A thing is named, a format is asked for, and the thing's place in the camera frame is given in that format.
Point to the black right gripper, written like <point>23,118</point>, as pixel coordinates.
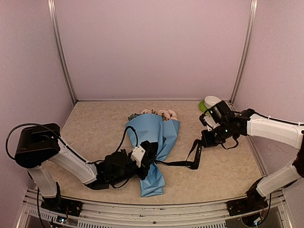
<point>208,143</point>

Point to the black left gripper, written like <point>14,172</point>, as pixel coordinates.
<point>146,162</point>

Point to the blue wrapping paper sheet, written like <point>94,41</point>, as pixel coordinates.
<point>157,135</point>

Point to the black printed ribbon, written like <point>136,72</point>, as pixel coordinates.
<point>193,165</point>

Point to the fake flower bunch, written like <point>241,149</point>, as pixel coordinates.
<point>165,114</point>

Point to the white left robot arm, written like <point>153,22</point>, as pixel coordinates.
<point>40,143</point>

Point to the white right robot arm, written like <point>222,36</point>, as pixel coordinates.
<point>279,143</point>

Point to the white ceramic bowl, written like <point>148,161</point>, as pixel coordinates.
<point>210,101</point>

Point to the green plastic saucer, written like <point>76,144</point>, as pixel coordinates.
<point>202,107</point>

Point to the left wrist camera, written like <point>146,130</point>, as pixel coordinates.
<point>137,154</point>

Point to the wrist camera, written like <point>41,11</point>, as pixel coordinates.
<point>137,154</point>
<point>207,121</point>

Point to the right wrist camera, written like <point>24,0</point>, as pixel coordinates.
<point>207,121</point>

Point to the right corner metal post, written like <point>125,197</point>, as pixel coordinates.
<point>245,51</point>

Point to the corner metal post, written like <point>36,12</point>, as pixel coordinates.
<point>60,51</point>
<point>245,51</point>

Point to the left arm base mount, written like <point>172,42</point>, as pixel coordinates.
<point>62,205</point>

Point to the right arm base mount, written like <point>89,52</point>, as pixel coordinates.
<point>252,202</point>

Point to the aluminium table frame rail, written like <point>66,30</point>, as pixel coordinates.
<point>95,214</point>

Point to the left corner metal post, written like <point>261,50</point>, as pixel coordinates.
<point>60,51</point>

